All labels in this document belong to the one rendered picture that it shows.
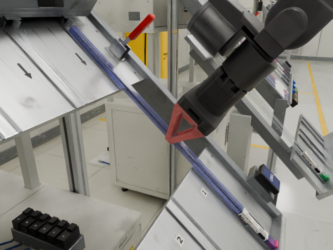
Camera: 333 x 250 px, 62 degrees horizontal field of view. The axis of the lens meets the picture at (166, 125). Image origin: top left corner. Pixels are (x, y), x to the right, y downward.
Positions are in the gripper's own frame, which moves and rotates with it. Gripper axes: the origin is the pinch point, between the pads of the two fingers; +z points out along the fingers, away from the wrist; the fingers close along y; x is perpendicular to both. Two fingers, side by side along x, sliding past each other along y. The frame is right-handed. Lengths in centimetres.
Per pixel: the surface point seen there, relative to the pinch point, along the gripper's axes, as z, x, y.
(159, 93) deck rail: 0.4, -7.8, -8.0
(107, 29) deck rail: -0.8, -24.3, -8.5
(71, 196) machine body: 42.7, -7.0, -7.9
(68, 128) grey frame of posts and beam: 27.7, -19.8, -10.0
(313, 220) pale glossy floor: 39, 90, -109
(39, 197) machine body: 47.8, -12.7, -4.3
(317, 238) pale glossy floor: 38, 91, -95
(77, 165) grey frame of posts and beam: 35.2, -11.9, -10.3
